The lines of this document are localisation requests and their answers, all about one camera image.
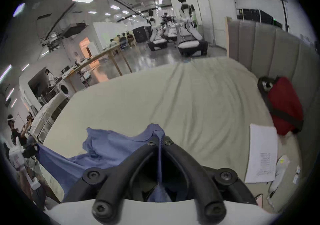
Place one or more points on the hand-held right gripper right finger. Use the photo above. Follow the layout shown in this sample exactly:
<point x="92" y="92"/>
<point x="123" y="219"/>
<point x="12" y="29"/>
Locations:
<point x="200" y="189"/>

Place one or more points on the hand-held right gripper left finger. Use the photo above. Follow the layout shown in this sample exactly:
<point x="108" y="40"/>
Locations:
<point x="110" y="194"/>

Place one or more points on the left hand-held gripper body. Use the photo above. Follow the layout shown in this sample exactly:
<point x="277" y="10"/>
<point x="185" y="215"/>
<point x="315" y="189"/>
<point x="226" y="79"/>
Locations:
<point x="15" y="155"/>

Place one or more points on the blue shirt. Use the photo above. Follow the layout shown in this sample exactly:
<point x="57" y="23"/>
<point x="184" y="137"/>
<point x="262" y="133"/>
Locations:
<point x="112" y="146"/>

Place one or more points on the person's left hand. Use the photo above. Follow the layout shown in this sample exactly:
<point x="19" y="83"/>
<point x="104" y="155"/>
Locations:
<point x="25" y="186"/>

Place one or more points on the white bed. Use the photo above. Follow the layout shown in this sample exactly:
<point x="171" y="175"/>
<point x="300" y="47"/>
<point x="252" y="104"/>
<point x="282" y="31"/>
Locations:
<point x="47" y="114"/>

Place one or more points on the white printed paper sheet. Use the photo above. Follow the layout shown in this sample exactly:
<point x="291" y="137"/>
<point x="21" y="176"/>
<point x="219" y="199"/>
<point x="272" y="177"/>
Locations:
<point x="262" y="149"/>

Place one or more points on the white washing machine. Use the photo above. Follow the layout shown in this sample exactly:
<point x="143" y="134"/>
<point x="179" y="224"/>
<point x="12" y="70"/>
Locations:
<point x="64" y="89"/>

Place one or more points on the white plastic packet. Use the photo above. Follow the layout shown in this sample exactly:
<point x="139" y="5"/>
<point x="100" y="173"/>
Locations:
<point x="281" y="169"/>

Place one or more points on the bed with beige sheet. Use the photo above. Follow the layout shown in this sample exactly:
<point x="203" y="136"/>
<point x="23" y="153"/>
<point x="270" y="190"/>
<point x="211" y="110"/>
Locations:
<point x="187" y="99"/>

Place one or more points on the small white tag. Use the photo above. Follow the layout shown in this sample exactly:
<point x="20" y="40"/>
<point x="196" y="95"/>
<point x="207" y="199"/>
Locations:
<point x="297" y="175"/>

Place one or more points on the long wooden table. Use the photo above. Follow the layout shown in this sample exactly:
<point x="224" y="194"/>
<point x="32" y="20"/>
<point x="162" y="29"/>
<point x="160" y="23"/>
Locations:
<point x="100" y="56"/>

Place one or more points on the black softbox lamp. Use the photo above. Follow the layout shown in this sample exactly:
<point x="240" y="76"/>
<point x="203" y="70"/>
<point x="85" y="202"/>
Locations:
<point x="75" y="28"/>

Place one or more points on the group of people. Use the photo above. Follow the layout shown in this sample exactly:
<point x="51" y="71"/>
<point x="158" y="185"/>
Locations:
<point x="121" y="39"/>

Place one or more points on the padded grey headboard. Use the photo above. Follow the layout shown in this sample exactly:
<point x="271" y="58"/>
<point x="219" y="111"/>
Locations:
<point x="275" y="49"/>

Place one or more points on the black cabinet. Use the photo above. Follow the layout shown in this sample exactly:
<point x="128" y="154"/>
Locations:
<point x="141" y="34"/>

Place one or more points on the white humanoid robot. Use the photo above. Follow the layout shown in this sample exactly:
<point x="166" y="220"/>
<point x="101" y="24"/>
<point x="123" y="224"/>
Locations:
<point x="185" y="8"/>

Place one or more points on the bed with black frame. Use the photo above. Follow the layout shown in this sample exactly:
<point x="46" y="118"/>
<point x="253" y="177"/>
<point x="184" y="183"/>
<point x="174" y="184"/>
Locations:
<point x="192" y="44"/>
<point x="157" y="42"/>

